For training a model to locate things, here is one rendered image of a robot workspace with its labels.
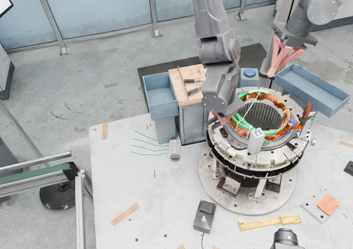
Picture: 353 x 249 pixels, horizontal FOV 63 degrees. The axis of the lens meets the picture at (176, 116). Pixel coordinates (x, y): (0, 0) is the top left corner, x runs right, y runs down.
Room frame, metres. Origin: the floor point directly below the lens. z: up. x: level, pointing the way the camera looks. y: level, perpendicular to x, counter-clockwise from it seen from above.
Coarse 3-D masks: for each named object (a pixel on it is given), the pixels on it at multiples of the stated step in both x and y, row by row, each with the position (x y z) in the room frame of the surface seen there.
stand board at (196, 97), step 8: (200, 64) 0.92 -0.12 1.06; (176, 72) 0.88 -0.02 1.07; (184, 72) 0.88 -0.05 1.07; (192, 72) 0.87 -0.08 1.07; (176, 80) 0.83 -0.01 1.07; (176, 88) 0.79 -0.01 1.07; (192, 88) 0.78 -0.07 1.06; (176, 96) 0.75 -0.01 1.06; (184, 96) 0.75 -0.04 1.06; (192, 96) 0.74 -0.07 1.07; (200, 96) 0.74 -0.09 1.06; (184, 104) 0.72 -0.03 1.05
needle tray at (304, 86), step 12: (288, 72) 0.87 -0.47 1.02; (300, 72) 0.85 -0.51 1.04; (276, 84) 0.81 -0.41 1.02; (288, 84) 0.77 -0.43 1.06; (300, 84) 0.80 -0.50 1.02; (312, 84) 0.79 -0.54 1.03; (324, 84) 0.76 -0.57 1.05; (300, 96) 0.72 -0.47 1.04; (312, 96) 0.69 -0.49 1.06; (324, 96) 0.72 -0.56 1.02; (336, 96) 0.72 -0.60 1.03; (348, 96) 0.69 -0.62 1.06; (312, 108) 0.69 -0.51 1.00; (324, 108) 0.65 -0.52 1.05; (336, 108) 0.63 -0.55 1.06
